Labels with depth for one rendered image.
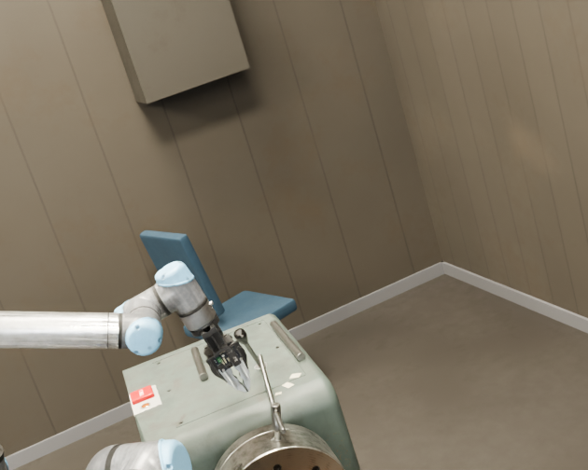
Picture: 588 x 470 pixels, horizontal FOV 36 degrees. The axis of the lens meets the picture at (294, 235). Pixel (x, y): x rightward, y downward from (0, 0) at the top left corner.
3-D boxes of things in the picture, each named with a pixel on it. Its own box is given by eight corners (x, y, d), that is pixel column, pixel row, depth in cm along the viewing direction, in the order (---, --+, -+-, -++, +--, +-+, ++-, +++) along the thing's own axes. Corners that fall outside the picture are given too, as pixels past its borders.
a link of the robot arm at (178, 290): (149, 273, 206) (181, 254, 206) (175, 311, 209) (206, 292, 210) (150, 284, 198) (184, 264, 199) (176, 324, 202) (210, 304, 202)
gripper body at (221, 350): (219, 380, 206) (192, 338, 202) (212, 366, 214) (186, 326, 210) (248, 362, 207) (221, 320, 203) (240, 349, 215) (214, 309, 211)
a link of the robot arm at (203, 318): (176, 311, 209) (206, 292, 210) (187, 326, 211) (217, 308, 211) (181, 322, 202) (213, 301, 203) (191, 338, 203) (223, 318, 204)
